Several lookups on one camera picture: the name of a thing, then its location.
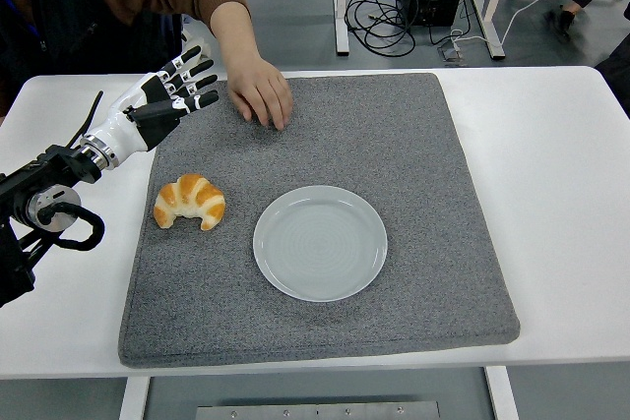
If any person's hand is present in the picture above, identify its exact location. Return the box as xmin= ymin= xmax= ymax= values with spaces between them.
xmin=220 ymin=48 xmax=295 ymax=132

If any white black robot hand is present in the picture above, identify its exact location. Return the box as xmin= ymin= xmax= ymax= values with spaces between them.
xmin=91 ymin=44 xmax=221 ymax=165

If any golden croissant bread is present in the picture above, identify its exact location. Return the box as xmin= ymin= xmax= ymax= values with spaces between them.
xmin=153 ymin=172 xmax=226 ymax=232

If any pale grey round plate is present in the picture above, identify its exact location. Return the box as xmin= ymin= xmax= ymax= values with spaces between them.
xmin=252 ymin=185 xmax=389 ymax=303

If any grey metal plate with screws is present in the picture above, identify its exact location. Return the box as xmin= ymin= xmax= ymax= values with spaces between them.
xmin=195 ymin=400 xmax=442 ymax=420

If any white chair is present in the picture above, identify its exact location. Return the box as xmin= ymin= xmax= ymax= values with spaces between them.
xmin=180 ymin=29 xmax=213 ymax=65

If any white desk leg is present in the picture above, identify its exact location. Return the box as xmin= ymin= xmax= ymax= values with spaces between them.
xmin=333 ymin=0 xmax=351 ymax=56
xmin=470 ymin=0 xmax=508 ymax=61

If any person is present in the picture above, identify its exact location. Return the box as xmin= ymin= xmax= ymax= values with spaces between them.
xmin=0 ymin=0 xmax=186 ymax=119

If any grey felt mat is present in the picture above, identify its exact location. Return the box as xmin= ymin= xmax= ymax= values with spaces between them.
xmin=117 ymin=72 xmax=522 ymax=370

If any grey floor socket box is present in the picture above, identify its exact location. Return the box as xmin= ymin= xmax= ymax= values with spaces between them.
xmin=437 ymin=43 xmax=468 ymax=67

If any white table leg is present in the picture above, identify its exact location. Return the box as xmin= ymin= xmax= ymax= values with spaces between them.
xmin=484 ymin=366 xmax=520 ymax=420
xmin=119 ymin=377 xmax=151 ymax=420

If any dark cloth-covered object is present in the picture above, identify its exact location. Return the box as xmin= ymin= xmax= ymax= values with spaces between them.
xmin=594 ymin=40 xmax=630 ymax=119

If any coiled black cable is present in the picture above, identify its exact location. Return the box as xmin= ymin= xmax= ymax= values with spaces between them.
xmin=344 ymin=0 xmax=417 ymax=58

